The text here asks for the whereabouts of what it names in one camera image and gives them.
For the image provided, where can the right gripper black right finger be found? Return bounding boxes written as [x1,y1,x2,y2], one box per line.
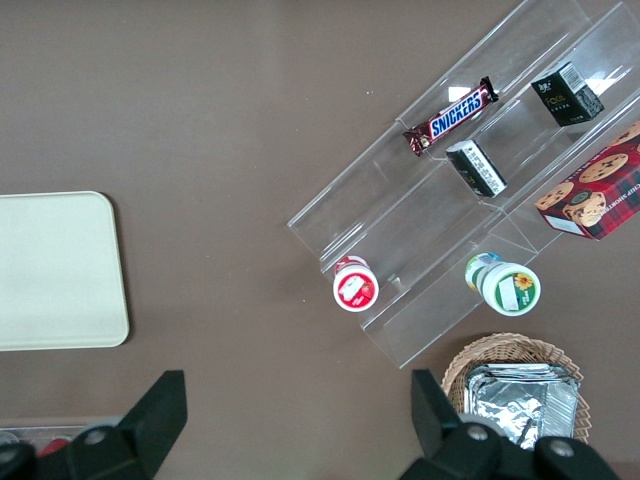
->
[399,369,504,480]

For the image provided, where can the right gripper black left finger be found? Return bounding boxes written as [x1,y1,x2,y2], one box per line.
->
[64,369,189,480]

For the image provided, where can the light wicker basket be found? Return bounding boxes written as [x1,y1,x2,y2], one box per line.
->
[441,333,592,446]

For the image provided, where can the beige rectangular tray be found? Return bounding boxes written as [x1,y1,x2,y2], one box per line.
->
[0,190,131,351]

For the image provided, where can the stacked foil containers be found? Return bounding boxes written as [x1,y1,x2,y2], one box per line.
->
[463,363,581,451]

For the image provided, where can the red cola bottle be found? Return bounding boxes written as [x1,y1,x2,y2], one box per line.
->
[37,437,71,457]

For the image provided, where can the clear acrylic bottle rack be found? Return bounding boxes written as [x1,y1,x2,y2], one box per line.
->
[0,424,119,451]

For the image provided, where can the green lid yogurt cup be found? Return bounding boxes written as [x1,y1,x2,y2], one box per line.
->
[464,252,542,317]

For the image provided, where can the red lid yogurt cup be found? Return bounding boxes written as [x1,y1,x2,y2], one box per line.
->
[332,254,380,313]

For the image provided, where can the clear acrylic tiered shelf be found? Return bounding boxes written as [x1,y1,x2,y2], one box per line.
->
[286,0,640,370]

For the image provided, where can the small black carton box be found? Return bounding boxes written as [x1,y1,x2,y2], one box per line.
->
[530,61,606,128]
[445,139,508,199]

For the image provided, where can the red plaid cookie box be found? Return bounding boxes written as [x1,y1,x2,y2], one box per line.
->
[533,119,640,242]

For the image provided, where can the Snickers chocolate bar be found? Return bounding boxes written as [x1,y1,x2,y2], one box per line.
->
[402,76,500,158]

